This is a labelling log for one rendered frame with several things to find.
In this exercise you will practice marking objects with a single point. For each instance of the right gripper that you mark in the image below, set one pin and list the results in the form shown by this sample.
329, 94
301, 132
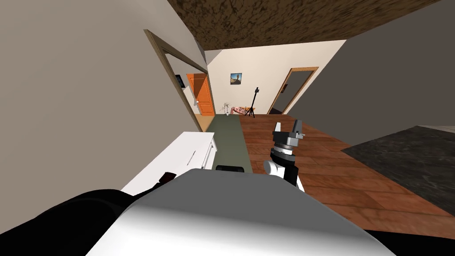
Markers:
286, 137

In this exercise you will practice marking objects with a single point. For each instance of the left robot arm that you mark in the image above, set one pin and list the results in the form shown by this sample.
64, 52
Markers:
64, 224

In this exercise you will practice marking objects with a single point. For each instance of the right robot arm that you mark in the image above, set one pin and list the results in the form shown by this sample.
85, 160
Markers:
284, 167

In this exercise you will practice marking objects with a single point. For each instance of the black tripod stand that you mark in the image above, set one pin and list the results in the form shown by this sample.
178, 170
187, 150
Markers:
253, 105

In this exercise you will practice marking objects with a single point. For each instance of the pink and orange low couch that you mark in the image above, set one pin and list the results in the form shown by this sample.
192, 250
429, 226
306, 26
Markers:
240, 110

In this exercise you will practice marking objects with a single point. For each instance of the green rug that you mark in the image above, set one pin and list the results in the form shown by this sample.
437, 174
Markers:
229, 142

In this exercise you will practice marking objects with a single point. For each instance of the plant in white pot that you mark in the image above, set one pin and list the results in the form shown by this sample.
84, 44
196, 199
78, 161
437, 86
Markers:
226, 108

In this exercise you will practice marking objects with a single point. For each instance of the orange door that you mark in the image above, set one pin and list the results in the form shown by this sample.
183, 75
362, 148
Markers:
202, 94

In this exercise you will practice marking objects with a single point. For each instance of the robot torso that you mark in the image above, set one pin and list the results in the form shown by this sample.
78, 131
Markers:
227, 213

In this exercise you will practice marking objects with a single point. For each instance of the white cabinet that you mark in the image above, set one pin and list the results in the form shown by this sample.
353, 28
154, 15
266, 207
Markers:
174, 160

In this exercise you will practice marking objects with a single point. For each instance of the dark grey rug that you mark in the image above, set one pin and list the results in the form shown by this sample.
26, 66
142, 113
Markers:
408, 167

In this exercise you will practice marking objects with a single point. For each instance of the small framed wall picture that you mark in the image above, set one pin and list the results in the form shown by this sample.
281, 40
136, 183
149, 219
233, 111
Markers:
236, 78

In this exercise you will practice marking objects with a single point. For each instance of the dark framed wall picture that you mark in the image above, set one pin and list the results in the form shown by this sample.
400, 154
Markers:
180, 81

